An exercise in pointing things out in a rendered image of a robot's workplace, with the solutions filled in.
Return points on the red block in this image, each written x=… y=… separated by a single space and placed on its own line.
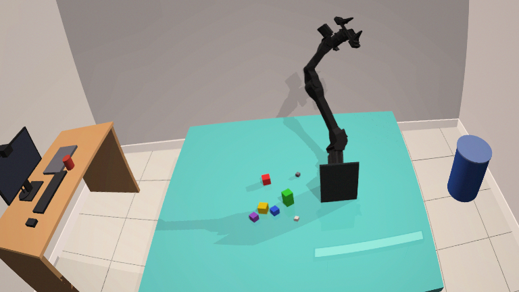
x=266 y=179

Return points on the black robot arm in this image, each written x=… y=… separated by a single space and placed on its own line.
x=337 y=137

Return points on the blue block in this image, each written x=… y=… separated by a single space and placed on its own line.
x=274 y=210

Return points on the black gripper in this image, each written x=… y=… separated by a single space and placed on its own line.
x=342 y=35

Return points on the green block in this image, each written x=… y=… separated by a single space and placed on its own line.
x=289 y=202
x=287 y=194

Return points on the yellow block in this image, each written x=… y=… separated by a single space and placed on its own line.
x=263 y=208

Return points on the small purple block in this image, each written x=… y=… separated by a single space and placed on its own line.
x=254 y=217

